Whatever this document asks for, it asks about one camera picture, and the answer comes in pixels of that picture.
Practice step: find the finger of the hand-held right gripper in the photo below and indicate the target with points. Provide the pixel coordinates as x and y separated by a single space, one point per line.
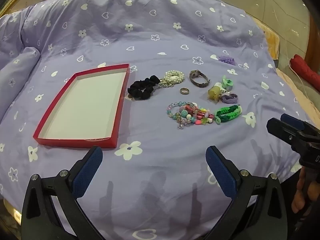
292 121
282 130

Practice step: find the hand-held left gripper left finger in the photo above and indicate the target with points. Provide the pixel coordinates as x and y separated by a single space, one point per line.
88 172

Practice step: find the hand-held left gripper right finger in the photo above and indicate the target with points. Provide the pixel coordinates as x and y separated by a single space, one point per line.
222 172

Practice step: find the red cardboard tray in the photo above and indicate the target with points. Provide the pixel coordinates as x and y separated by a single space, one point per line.
82 105

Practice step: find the black scrunchie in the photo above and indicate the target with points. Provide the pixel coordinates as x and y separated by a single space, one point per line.
135 90

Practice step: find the person's right hand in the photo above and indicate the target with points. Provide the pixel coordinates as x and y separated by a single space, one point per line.
300 192

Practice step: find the peach bed sheet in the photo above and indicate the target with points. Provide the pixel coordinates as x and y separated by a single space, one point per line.
292 92

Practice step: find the red quilted cloth roll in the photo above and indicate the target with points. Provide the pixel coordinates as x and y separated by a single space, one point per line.
306 70

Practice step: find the yellow hair accessory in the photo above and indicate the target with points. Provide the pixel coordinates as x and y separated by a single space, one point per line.
213 92

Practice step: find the purple flower scrunchie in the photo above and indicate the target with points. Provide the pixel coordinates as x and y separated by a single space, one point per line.
226 60

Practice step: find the grey wrist watch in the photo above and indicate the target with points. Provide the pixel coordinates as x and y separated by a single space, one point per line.
194 74

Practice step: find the purple floral blanket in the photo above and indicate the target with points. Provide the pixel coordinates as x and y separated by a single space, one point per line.
150 35

